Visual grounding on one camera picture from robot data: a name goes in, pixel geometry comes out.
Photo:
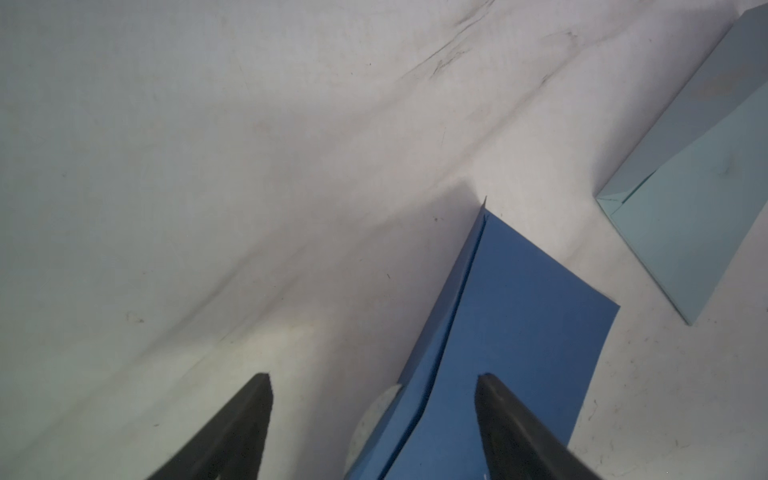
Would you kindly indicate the dark blue envelope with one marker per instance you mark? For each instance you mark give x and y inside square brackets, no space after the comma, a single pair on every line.
[507,309]

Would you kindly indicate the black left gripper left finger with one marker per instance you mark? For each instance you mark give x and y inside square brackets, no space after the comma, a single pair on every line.
[231,444]

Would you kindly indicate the light teal envelope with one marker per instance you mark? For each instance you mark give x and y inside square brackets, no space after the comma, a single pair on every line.
[687,195]

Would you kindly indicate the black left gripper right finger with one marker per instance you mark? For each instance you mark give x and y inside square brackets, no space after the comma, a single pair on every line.
[516,444]

